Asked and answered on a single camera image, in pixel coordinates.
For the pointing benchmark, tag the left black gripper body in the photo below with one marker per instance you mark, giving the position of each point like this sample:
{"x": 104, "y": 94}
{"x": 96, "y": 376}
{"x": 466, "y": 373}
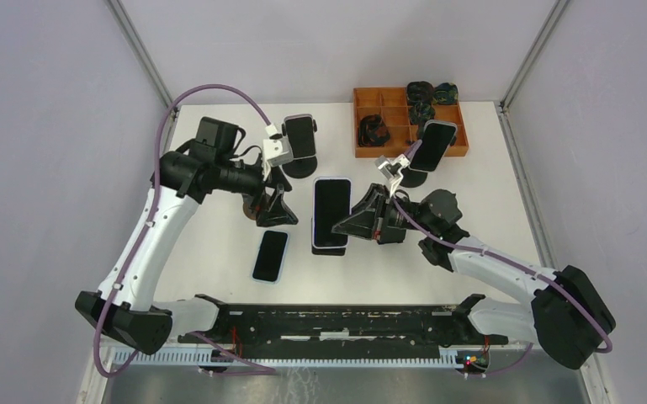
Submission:
{"x": 259, "y": 197}

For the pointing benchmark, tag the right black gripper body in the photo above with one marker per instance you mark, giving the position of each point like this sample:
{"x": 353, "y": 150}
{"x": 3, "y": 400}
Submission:
{"x": 391, "y": 215}

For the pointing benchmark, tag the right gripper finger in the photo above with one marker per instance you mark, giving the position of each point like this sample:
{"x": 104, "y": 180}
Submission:
{"x": 375, "y": 193}
{"x": 362, "y": 223}

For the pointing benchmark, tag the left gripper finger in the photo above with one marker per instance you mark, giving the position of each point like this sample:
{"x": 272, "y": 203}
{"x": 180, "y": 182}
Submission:
{"x": 271, "y": 210}
{"x": 277, "y": 179}

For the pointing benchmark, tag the light blue case phone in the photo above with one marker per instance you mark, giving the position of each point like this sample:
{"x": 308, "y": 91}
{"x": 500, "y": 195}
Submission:
{"x": 270, "y": 257}

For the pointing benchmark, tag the black small phone stand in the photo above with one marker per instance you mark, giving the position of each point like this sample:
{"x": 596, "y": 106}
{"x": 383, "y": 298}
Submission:
{"x": 335, "y": 252}

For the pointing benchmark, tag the lavender case phone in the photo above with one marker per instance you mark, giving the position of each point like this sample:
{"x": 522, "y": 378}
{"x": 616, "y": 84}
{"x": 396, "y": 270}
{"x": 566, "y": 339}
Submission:
{"x": 332, "y": 199}

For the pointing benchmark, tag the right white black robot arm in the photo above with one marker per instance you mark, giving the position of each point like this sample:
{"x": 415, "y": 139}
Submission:
{"x": 558, "y": 310}

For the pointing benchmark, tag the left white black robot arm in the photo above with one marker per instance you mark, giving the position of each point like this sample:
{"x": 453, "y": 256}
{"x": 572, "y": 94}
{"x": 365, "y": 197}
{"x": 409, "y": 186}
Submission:
{"x": 123, "y": 306}

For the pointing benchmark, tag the black wedge phone stand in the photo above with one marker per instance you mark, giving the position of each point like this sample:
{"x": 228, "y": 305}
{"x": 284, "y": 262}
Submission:
{"x": 389, "y": 234}

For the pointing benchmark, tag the black round stand right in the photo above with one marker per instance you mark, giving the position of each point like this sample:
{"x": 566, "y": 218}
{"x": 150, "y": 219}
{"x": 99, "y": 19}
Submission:
{"x": 413, "y": 179}

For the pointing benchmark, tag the black round stand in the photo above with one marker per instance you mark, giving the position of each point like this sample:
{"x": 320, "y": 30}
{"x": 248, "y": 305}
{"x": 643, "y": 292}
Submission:
{"x": 302, "y": 168}
{"x": 413, "y": 179}

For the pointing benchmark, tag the black round stand rear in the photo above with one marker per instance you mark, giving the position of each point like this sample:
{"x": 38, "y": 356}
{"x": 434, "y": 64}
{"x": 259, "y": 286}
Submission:
{"x": 302, "y": 168}

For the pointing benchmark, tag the grey case phone rear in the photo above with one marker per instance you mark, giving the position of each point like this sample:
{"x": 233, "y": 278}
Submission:
{"x": 300, "y": 130}

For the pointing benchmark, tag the pink case phone tilted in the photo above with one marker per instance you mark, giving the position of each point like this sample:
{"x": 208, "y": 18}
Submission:
{"x": 436, "y": 137}

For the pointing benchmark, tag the orange compartment tray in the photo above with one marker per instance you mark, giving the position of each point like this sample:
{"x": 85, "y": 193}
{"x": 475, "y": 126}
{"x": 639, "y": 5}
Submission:
{"x": 391, "y": 105}

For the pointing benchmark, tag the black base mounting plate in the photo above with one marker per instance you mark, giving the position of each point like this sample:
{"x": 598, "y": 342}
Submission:
{"x": 278, "y": 331}

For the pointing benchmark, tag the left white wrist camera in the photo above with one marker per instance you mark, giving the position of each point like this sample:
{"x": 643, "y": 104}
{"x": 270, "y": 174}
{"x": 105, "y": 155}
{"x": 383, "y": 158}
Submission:
{"x": 277, "y": 150}

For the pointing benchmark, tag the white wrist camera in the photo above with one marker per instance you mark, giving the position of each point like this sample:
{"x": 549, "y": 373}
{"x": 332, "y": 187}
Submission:
{"x": 277, "y": 150}
{"x": 392, "y": 170}

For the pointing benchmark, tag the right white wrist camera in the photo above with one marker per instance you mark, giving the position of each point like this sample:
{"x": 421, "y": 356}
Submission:
{"x": 392, "y": 170}

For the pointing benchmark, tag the white cable duct rail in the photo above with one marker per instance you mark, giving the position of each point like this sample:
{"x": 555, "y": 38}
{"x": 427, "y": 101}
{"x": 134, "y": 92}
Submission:
{"x": 205, "y": 356}

